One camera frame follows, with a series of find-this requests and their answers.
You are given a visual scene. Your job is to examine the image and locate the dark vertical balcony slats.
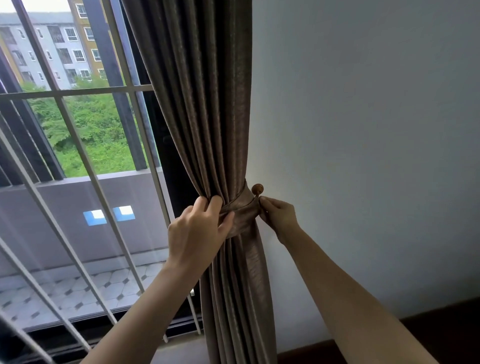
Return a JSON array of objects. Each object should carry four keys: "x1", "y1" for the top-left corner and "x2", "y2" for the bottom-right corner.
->
[{"x1": 0, "y1": 0, "x2": 162, "y2": 188}]

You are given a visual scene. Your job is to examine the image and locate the person's left forearm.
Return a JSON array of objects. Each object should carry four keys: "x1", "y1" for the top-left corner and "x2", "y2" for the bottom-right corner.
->
[{"x1": 80, "y1": 260, "x2": 205, "y2": 364}]

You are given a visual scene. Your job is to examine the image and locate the person's right hand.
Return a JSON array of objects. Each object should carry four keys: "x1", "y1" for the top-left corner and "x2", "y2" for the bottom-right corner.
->
[{"x1": 258, "y1": 195, "x2": 301, "y2": 247}]

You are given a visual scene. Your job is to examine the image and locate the person's right forearm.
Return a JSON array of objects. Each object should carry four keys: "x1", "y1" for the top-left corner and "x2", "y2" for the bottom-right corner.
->
[{"x1": 281, "y1": 229, "x2": 440, "y2": 364}]

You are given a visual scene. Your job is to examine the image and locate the brown curtain tieback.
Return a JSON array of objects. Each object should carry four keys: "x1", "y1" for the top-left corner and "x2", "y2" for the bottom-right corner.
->
[{"x1": 219, "y1": 179, "x2": 263, "y2": 239}]

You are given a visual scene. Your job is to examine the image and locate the green trees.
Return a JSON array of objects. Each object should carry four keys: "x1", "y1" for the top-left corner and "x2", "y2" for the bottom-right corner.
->
[{"x1": 20, "y1": 76, "x2": 151, "y2": 177}]

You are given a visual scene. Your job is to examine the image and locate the white window security grille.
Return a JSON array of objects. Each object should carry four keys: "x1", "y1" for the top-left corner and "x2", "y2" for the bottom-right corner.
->
[{"x1": 0, "y1": 0, "x2": 203, "y2": 364}]

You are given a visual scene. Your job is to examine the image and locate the person's left hand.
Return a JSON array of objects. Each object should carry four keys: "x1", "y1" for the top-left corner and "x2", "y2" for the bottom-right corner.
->
[{"x1": 166, "y1": 194, "x2": 236, "y2": 277}]

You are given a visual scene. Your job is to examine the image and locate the dark window frame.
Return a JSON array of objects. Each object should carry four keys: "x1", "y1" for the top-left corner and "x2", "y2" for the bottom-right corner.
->
[{"x1": 0, "y1": 0, "x2": 205, "y2": 364}]

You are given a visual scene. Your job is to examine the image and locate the brown curtain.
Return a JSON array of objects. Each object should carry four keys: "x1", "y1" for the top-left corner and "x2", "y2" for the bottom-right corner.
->
[{"x1": 121, "y1": 0, "x2": 278, "y2": 364}]

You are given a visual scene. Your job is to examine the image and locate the grey white apartment building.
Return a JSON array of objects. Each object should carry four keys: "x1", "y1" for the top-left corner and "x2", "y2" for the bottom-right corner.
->
[{"x1": 0, "y1": 11, "x2": 95, "y2": 91}]

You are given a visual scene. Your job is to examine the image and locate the yellow apartment building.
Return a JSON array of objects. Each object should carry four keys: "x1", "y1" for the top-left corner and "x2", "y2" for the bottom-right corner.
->
[{"x1": 67, "y1": 0, "x2": 110, "y2": 80}]

